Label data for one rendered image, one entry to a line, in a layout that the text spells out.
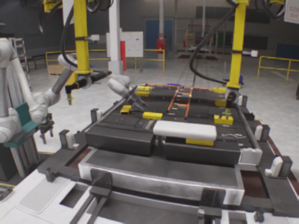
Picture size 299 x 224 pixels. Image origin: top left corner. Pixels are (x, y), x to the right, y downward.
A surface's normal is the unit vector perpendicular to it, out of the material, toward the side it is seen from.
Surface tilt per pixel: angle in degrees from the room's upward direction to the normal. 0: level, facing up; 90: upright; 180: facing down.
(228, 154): 90
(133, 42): 90
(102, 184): 90
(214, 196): 90
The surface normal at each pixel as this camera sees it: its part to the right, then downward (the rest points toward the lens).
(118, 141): -0.25, 0.36
